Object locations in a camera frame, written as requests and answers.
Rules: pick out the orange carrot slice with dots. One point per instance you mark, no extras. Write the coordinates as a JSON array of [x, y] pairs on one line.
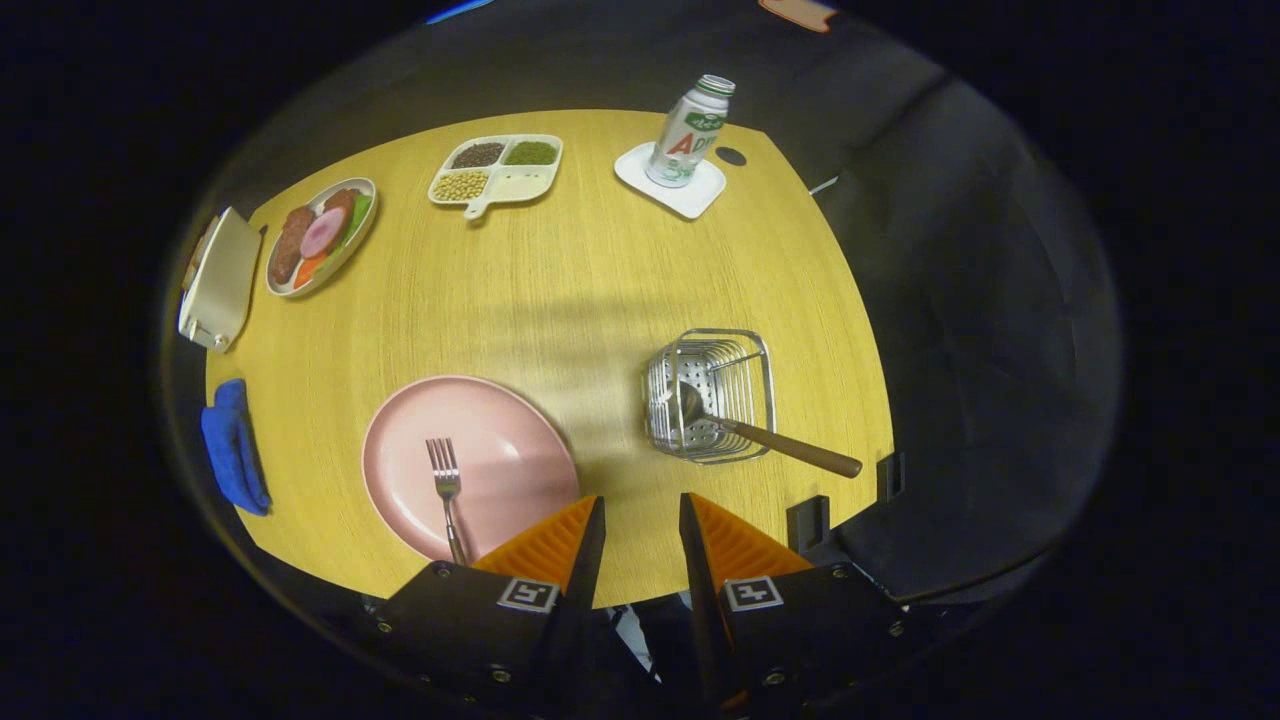
[[308, 272]]

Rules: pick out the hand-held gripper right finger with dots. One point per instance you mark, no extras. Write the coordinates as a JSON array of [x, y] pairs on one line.
[[698, 590]]

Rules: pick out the pile of green beans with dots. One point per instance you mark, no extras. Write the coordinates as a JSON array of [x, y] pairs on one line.
[[530, 153]]

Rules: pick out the white square coaster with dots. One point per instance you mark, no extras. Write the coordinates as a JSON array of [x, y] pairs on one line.
[[695, 198]]

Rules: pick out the white toaster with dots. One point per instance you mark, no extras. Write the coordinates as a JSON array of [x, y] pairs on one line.
[[225, 280]]

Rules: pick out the grey food plate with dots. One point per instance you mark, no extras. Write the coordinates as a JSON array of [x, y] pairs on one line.
[[345, 260]]

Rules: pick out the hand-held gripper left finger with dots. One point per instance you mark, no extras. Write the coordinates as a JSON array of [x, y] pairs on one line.
[[580, 580]]

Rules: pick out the blue cloth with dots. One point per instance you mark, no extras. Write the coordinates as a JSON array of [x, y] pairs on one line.
[[235, 450]]

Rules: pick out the white divided tray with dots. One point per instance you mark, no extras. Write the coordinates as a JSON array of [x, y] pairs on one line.
[[525, 185]]

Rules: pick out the green lettuce leaf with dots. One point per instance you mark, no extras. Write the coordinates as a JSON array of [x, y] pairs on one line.
[[358, 215]]

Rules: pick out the pile of yellow soybeans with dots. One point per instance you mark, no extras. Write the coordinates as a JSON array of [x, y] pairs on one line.
[[460, 186]]

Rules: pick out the pink plate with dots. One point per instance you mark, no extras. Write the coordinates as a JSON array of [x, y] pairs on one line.
[[510, 460]]

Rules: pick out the white plastic drink bottle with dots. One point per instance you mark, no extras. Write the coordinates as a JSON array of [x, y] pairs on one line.
[[688, 135]]

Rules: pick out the small brown meat slice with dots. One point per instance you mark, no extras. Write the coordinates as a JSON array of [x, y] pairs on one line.
[[340, 200]]

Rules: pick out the large brown meat slice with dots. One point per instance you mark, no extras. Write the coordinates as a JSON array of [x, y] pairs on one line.
[[290, 245]]

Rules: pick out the pile of dark red beans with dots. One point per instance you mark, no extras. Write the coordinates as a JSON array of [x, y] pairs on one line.
[[478, 155]]

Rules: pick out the pink ham slice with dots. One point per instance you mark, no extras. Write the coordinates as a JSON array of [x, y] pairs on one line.
[[322, 233]]

